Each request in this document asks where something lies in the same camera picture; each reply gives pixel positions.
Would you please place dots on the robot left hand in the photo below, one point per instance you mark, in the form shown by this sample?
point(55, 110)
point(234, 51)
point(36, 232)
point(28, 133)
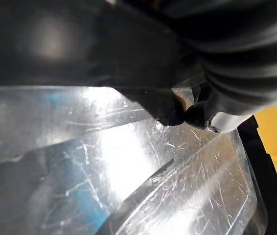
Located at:
point(238, 49)

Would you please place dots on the clear plastic box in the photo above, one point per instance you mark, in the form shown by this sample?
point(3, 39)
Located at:
point(119, 171)

